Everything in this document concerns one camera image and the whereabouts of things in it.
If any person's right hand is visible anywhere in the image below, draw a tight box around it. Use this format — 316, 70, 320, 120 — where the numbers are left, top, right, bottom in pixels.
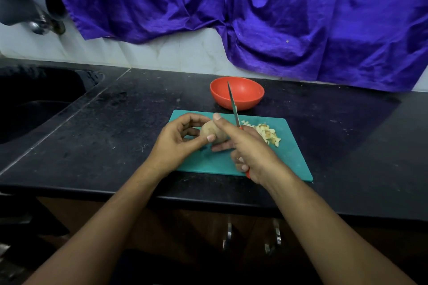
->
211, 113, 293, 187

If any person's left hand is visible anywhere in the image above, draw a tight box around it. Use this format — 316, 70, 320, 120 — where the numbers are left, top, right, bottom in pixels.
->
147, 113, 218, 178

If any pile of diced apple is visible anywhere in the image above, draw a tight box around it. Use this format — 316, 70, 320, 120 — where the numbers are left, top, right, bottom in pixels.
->
242, 120, 282, 147

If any teal plastic cutting board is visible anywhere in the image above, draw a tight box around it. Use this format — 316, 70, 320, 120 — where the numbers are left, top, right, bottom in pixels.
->
167, 109, 314, 183

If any whole brown potato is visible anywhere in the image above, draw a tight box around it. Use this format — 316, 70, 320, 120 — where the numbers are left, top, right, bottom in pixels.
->
199, 119, 230, 143

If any red-handled kitchen knife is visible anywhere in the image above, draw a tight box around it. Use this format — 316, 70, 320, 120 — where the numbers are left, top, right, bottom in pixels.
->
226, 81, 254, 180

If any orange bowl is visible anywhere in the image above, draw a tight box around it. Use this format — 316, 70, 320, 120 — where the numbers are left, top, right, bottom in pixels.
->
210, 76, 266, 111

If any person's right forearm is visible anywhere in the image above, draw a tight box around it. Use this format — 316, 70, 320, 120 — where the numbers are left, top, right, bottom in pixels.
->
267, 168, 417, 285

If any person's left forearm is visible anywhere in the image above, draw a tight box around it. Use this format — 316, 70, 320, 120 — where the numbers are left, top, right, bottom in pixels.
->
23, 163, 168, 285

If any dark kitchen sink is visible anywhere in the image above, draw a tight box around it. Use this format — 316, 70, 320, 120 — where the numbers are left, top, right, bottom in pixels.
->
0, 64, 107, 145

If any purple cloth curtain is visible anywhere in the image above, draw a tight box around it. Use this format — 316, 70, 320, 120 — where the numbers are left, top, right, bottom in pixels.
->
48, 0, 428, 93

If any metal faucet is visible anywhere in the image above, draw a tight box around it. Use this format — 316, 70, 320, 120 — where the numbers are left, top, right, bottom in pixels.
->
0, 0, 66, 35

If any metal cabinet handle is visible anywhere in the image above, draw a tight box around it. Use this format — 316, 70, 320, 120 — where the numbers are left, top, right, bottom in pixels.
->
222, 220, 234, 250
265, 219, 283, 254

